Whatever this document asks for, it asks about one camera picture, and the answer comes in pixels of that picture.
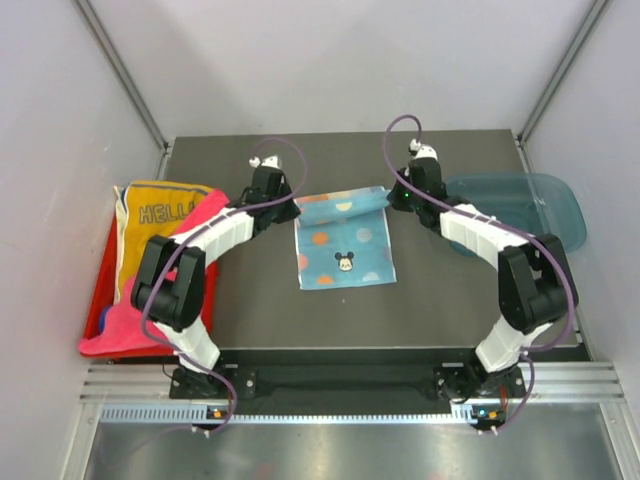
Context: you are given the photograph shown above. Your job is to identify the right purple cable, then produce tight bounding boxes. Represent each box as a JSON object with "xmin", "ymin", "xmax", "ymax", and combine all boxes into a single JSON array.
[{"xmin": 382, "ymin": 114, "xmax": 576, "ymax": 437}]

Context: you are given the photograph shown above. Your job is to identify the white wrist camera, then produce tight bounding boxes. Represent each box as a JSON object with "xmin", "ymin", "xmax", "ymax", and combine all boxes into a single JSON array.
[
  {"xmin": 409, "ymin": 139, "xmax": 438, "ymax": 160},
  {"xmin": 249, "ymin": 155, "xmax": 282, "ymax": 170}
]

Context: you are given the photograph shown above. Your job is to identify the blue polka dot towel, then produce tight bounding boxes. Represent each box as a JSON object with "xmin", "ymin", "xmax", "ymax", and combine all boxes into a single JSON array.
[{"xmin": 294, "ymin": 186, "xmax": 397, "ymax": 291}]

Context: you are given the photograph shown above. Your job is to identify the grey slotted cable duct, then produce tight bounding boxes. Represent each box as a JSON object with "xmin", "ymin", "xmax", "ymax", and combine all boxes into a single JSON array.
[{"xmin": 99, "ymin": 403, "xmax": 506, "ymax": 424}]

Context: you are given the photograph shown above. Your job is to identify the red plastic bin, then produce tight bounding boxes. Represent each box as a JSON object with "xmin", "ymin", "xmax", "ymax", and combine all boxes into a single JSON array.
[{"xmin": 82, "ymin": 214, "xmax": 221, "ymax": 359}]

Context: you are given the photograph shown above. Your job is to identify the left aluminium frame post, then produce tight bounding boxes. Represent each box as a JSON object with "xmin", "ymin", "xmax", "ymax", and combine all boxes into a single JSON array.
[{"xmin": 72, "ymin": 0, "xmax": 169, "ymax": 152}]

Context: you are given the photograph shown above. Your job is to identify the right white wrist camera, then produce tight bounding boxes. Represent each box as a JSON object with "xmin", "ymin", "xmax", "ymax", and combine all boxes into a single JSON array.
[{"xmin": 409, "ymin": 139, "xmax": 438, "ymax": 160}]

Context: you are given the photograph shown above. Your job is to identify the translucent blue plastic container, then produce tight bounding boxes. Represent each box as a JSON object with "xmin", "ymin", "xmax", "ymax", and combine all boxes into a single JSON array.
[{"xmin": 446, "ymin": 173, "xmax": 587, "ymax": 253}]

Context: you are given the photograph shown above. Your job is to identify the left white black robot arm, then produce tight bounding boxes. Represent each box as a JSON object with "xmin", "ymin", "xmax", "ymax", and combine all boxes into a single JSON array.
[{"xmin": 130, "ymin": 156, "xmax": 300, "ymax": 397}]

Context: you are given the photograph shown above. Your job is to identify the aluminium extrusion rail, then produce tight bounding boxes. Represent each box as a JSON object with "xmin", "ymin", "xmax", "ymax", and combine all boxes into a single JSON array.
[{"xmin": 80, "ymin": 362, "xmax": 625, "ymax": 403}]

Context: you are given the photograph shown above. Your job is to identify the pink towel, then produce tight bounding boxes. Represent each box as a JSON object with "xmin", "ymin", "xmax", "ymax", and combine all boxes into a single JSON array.
[{"xmin": 78, "ymin": 181, "xmax": 229, "ymax": 359}]

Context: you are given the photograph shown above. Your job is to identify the yellow hello towel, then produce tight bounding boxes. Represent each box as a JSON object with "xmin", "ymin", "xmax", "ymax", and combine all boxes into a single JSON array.
[{"xmin": 114, "ymin": 180, "xmax": 213, "ymax": 304}]

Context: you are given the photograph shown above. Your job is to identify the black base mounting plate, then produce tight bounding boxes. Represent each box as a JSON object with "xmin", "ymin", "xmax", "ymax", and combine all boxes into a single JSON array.
[{"xmin": 168, "ymin": 362, "xmax": 526, "ymax": 404}]

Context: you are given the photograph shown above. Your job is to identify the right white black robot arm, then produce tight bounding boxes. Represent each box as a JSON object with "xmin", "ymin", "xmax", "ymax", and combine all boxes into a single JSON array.
[{"xmin": 388, "ymin": 154, "xmax": 579, "ymax": 396}]

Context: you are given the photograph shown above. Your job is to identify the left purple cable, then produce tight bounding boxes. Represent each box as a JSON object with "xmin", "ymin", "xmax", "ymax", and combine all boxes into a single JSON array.
[{"xmin": 141, "ymin": 137, "xmax": 308, "ymax": 437}]

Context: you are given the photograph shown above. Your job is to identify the aluminium frame post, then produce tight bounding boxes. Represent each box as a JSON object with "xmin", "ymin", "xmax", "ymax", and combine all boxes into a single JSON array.
[
  {"xmin": 72, "ymin": 0, "xmax": 169, "ymax": 152},
  {"xmin": 515, "ymin": 0, "xmax": 612, "ymax": 148}
]

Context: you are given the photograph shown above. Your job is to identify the right aluminium frame post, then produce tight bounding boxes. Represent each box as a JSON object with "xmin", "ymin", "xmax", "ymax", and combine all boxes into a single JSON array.
[{"xmin": 515, "ymin": 0, "xmax": 612, "ymax": 148}]

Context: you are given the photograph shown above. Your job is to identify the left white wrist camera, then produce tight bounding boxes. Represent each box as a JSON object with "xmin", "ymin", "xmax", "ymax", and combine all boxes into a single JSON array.
[{"xmin": 249, "ymin": 155, "xmax": 282, "ymax": 170}]

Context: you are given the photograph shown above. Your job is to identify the purple cable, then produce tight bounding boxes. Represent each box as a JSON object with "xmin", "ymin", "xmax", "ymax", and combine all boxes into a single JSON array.
[
  {"xmin": 382, "ymin": 114, "xmax": 576, "ymax": 437},
  {"xmin": 141, "ymin": 137, "xmax": 308, "ymax": 437}
]

